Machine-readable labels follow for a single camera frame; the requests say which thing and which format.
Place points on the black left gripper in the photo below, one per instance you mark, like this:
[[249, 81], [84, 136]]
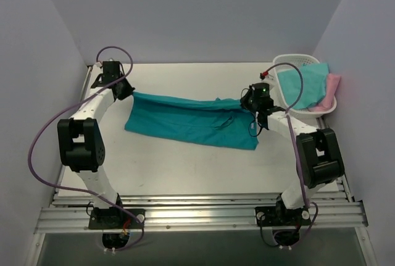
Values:
[[125, 90]]

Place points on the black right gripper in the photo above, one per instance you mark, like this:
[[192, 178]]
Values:
[[247, 102]]

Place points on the teal t shirt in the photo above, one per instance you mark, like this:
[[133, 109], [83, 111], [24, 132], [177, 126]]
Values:
[[219, 122]]

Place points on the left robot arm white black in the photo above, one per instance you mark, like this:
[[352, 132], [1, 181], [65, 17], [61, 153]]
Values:
[[81, 144]]

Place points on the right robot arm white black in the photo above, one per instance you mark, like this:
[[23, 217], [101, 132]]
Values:
[[318, 157]]

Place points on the white plastic laundry basket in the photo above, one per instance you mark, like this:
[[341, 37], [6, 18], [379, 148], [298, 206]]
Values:
[[294, 61]]

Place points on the light teal shirt in basket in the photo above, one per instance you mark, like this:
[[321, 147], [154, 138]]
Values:
[[314, 81]]

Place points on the pink shirt in basket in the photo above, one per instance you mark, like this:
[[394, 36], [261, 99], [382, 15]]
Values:
[[332, 82]]

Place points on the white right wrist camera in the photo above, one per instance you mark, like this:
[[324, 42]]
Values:
[[267, 78]]

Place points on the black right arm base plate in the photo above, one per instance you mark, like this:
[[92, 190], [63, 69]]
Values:
[[271, 216]]

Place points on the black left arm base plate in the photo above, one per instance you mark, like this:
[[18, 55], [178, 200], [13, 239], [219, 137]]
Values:
[[113, 218]]

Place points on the aluminium rail frame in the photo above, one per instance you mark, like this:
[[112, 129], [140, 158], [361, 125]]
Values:
[[188, 187]]

